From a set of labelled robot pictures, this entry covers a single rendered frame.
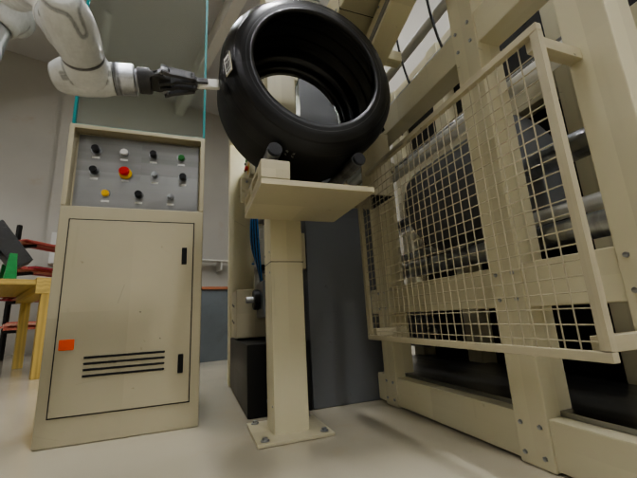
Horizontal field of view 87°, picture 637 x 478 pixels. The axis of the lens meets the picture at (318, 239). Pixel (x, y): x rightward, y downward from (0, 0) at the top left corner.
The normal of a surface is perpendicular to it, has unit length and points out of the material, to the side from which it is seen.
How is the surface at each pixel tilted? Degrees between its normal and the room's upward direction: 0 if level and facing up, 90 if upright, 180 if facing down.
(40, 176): 90
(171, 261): 90
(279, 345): 90
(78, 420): 90
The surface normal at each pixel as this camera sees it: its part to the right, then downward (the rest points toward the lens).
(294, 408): 0.33, -0.22
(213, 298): 0.53, -0.22
